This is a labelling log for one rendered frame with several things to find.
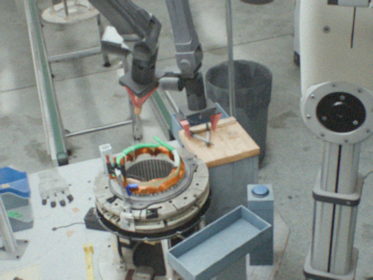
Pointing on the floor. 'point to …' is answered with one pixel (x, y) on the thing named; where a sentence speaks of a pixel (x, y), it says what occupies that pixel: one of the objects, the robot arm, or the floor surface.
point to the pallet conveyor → (34, 30)
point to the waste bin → (255, 124)
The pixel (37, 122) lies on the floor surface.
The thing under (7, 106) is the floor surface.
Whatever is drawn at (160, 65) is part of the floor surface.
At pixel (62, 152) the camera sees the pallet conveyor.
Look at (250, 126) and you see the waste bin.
